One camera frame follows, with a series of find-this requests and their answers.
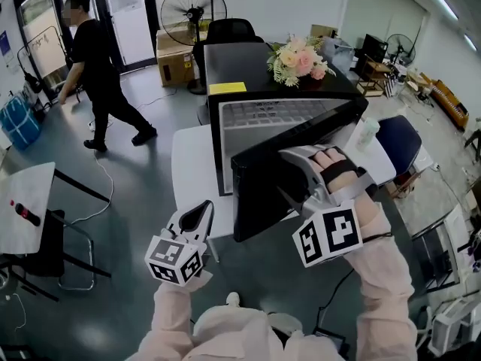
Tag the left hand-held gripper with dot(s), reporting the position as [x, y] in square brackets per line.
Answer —
[173, 259]

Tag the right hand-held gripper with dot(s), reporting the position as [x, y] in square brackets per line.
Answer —
[330, 235]

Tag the black mini fridge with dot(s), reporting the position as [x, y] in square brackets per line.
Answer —
[240, 66]

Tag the person's right forearm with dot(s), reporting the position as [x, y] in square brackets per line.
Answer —
[383, 269]

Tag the person's left forearm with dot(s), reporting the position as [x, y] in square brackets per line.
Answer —
[169, 314]

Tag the person's right hand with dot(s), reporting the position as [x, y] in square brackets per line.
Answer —
[334, 164]

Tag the pale green plastic bottle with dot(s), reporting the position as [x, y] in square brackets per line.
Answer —
[367, 134]

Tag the person's white shoe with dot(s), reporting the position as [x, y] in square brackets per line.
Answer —
[233, 298]

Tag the navy blue chair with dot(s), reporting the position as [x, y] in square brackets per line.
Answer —
[400, 141]

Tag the person's pink coat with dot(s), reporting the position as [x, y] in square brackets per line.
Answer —
[233, 333]

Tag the pink flower bouquet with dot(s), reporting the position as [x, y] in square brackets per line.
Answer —
[297, 60]

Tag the wooden rack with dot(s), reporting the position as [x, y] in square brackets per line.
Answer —
[372, 73]

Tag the white-topped wooden side table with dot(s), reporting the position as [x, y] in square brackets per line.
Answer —
[424, 160]

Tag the clear plastic storage bag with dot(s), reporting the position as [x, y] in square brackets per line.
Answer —
[340, 51]

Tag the brown cardboard sheet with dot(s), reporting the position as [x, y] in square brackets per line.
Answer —
[321, 31]

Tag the brown cardboard box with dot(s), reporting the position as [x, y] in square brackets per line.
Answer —
[173, 66]

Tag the black office chair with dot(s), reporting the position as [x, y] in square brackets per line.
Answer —
[229, 30]

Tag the cola bottle red cap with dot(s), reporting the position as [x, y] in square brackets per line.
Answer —
[28, 214]

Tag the small black floor fan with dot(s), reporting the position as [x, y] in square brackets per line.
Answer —
[400, 47]

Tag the black device with screen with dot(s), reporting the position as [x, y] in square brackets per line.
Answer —
[330, 338]

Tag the grey marble table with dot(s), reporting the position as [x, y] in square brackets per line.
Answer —
[30, 179]

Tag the yellow wooden crate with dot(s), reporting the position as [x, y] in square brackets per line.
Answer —
[451, 104]

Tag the white window blind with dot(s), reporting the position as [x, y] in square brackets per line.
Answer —
[379, 13]

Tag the blue wrapped bundle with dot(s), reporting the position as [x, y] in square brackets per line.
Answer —
[19, 122]

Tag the large black floor fan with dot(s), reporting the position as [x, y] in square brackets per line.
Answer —
[173, 10]

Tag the black-framed glass doors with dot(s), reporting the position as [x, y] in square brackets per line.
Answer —
[131, 25]

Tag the black hanging bag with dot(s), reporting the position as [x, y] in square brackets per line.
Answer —
[34, 83]

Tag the white plastic chair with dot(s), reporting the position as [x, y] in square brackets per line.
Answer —
[454, 322]

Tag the fluorescent tube light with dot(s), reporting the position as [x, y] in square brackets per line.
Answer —
[443, 2]

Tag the white table with black frame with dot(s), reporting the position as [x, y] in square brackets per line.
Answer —
[456, 235]

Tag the blue wall poster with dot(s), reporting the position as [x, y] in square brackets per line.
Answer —
[4, 43]

